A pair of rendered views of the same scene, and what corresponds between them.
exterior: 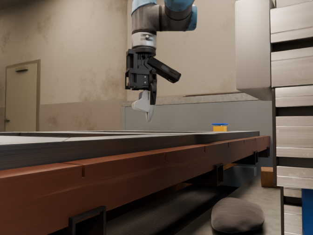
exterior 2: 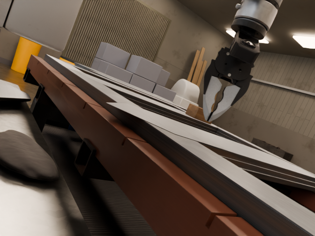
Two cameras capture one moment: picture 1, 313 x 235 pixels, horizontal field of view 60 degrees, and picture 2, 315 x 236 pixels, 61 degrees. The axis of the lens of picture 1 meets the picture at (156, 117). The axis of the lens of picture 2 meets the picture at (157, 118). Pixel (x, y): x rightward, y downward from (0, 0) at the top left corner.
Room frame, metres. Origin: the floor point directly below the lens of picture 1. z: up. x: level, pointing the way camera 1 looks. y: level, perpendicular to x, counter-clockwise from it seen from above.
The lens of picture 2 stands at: (0.92, -0.54, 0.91)
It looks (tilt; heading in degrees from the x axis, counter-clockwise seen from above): 6 degrees down; 112
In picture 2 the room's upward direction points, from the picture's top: 24 degrees clockwise
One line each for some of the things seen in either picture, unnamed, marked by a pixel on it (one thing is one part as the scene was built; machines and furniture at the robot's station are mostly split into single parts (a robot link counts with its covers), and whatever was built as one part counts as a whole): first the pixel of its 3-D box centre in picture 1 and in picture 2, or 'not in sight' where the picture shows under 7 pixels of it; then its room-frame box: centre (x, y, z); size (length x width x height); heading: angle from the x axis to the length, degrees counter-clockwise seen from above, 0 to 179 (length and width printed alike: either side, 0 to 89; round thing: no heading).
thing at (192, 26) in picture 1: (178, 15); not in sight; (0.78, -0.06, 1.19); 0.11 x 0.11 x 0.08; 87
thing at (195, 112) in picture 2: not in sight; (200, 114); (0.65, 0.61, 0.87); 0.12 x 0.06 x 0.05; 64
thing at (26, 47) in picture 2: not in sight; (26, 55); (-4.25, 3.79, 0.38); 0.46 x 0.46 x 0.76
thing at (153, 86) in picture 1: (151, 90); (216, 76); (0.79, 0.01, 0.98); 0.05 x 0.02 x 0.09; 17
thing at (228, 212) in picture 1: (237, 212); (20, 151); (0.55, -0.16, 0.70); 0.20 x 0.10 x 0.03; 162
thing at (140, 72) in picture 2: not in sight; (127, 94); (-1.23, 3.29, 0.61); 1.22 x 0.82 x 1.21; 52
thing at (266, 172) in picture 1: (270, 176); not in sight; (0.90, -0.38, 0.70); 0.10 x 0.06 x 0.05; 160
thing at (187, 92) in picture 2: not in sight; (177, 107); (-1.04, 5.36, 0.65); 0.65 x 0.58 x 1.30; 148
